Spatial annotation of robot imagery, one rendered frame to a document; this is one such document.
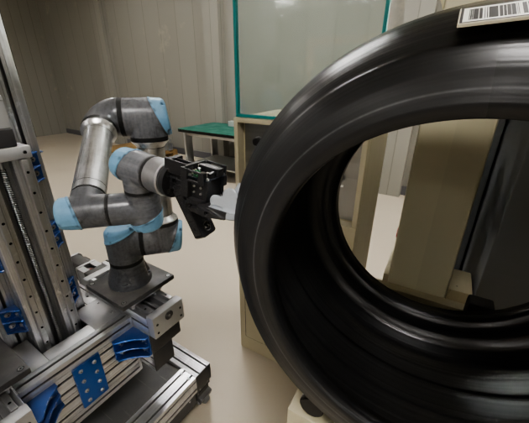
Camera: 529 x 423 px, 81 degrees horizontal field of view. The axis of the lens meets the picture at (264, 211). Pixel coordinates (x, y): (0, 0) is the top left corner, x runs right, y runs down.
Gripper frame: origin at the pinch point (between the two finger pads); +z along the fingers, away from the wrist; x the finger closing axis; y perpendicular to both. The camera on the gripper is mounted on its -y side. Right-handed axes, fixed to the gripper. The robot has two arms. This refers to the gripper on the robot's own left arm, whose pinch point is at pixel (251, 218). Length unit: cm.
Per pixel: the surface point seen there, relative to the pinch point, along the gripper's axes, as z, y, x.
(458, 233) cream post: 34.9, -2.7, 28.5
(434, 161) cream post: 25.8, 11.2, 28.3
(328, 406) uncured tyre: 23.1, -18.1, -12.2
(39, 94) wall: -839, -105, 376
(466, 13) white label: 23.8, 31.0, -10.9
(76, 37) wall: -709, 28, 411
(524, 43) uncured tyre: 28.1, 29.1, -12.4
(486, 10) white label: 25.1, 31.3, -10.8
